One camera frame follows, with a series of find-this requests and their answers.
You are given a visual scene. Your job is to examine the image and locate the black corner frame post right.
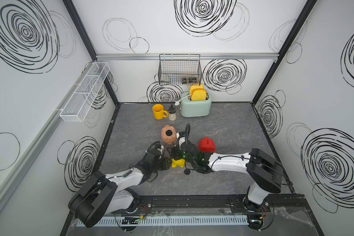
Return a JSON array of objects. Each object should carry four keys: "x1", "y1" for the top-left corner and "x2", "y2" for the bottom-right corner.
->
[{"x1": 252, "y1": 0, "x2": 317, "y2": 106}]

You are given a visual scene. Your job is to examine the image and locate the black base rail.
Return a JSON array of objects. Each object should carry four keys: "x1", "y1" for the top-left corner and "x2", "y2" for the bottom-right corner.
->
[{"x1": 73, "y1": 194, "x2": 309, "y2": 210}]

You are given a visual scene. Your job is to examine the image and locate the black corner frame post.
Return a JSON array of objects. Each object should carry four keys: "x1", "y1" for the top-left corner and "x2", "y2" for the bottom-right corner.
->
[
  {"x1": 63, "y1": 0, "x2": 120, "y2": 108},
  {"x1": 252, "y1": 0, "x2": 317, "y2": 106}
]

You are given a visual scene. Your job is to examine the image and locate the white slotted cable duct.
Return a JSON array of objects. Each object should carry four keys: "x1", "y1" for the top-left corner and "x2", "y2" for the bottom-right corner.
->
[{"x1": 76, "y1": 215, "x2": 249, "y2": 228}]

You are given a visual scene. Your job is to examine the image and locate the yellow toast slice front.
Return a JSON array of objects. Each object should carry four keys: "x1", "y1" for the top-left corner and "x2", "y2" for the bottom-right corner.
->
[{"x1": 190, "y1": 88, "x2": 207, "y2": 101}]

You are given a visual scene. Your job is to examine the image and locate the black wire basket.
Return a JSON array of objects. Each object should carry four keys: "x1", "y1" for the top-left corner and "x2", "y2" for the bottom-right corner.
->
[{"x1": 158, "y1": 54, "x2": 202, "y2": 86}]

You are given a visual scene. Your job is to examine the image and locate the red piggy bank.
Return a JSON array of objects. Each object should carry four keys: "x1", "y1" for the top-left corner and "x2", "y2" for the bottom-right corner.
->
[{"x1": 198, "y1": 137, "x2": 215, "y2": 153}]

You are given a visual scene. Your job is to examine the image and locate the yellow piggy bank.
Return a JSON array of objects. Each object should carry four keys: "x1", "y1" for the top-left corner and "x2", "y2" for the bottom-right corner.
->
[{"x1": 172, "y1": 159, "x2": 185, "y2": 168}]

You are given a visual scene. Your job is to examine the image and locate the black corner frame post left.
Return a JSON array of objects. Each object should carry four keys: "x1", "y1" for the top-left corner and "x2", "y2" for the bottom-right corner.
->
[{"x1": 63, "y1": 0, "x2": 120, "y2": 108}]

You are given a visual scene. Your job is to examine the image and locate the dark item in basket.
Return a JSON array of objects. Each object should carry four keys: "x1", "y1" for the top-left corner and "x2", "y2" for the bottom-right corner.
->
[{"x1": 181, "y1": 77, "x2": 199, "y2": 85}]

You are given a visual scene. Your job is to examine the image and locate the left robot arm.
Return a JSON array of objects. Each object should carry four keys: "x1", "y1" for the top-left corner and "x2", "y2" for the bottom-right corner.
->
[{"x1": 68, "y1": 141, "x2": 172, "y2": 228}]

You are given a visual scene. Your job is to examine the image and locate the pink piggy bank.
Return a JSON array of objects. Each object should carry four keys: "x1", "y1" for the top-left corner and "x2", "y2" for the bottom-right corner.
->
[{"x1": 161, "y1": 125, "x2": 177, "y2": 145}]

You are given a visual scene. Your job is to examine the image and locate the white wire shelf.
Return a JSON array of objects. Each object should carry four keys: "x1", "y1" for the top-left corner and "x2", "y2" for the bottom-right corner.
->
[{"x1": 60, "y1": 61, "x2": 110, "y2": 123}]

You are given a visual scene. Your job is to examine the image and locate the yellow toast slice rear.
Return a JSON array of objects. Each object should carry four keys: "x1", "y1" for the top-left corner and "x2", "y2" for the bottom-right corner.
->
[{"x1": 189, "y1": 84, "x2": 203, "y2": 94}]

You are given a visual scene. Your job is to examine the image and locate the glass sugar jar with spoon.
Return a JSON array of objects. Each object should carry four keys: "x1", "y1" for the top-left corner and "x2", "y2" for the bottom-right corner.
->
[{"x1": 168, "y1": 104, "x2": 177, "y2": 121}]

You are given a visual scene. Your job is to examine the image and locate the yellow toast slice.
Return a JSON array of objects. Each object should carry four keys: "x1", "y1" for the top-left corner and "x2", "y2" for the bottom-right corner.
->
[
  {"x1": 190, "y1": 88, "x2": 207, "y2": 101},
  {"x1": 189, "y1": 84, "x2": 203, "y2": 94}
]

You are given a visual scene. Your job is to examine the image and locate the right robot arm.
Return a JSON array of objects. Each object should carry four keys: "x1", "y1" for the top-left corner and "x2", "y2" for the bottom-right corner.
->
[{"x1": 167, "y1": 137, "x2": 285, "y2": 212}]

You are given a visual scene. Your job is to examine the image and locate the yellow ceramic mug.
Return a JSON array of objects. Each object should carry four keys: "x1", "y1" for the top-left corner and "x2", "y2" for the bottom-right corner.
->
[{"x1": 152, "y1": 104, "x2": 169, "y2": 120}]

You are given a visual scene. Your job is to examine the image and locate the mint green toaster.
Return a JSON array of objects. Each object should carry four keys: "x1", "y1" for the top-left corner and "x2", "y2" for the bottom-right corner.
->
[{"x1": 179, "y1": 91, "x2": 212, "y2": 117}]

